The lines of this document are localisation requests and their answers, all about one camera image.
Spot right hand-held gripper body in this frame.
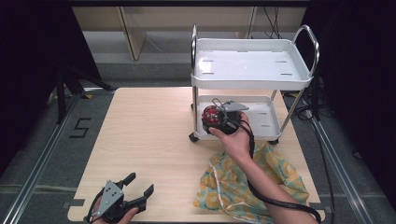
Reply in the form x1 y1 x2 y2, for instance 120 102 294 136
216 99 250 135

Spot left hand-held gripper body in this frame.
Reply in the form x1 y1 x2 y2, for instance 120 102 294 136
88 179 148 224

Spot white two-tier trolley cart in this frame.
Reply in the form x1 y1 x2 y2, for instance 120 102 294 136
188 23 321 147

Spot yellow green floral cloth bag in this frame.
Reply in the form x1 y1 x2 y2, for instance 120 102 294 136
193 142 311 224

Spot person's left hand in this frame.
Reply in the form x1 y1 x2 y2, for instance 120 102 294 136
90 196 140 224

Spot person's right hand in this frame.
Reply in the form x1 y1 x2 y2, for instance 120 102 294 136
208 112 254 161

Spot black tripod stand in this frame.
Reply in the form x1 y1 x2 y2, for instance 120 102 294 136
54 66 115 125

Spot wooden panel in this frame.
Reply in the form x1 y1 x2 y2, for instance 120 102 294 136
116 7 148 62

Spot left hand-held gripper black cable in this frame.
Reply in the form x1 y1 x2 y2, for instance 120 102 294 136
83 188 106 224

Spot hand-held gripper black cable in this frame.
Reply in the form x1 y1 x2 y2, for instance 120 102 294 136
212 97 322 224
83 188 106 224

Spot right hand-held gripper black cable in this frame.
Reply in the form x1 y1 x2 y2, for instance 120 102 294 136
212 97 322 224

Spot black floor cables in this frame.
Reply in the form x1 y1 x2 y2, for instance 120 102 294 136
283 91 335 213

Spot aluminium floor rail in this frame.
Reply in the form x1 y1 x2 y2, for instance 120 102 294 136
0 90 84 224
306 108 376 224

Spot hanging black cables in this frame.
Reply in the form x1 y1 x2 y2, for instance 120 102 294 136
262 7 285 40

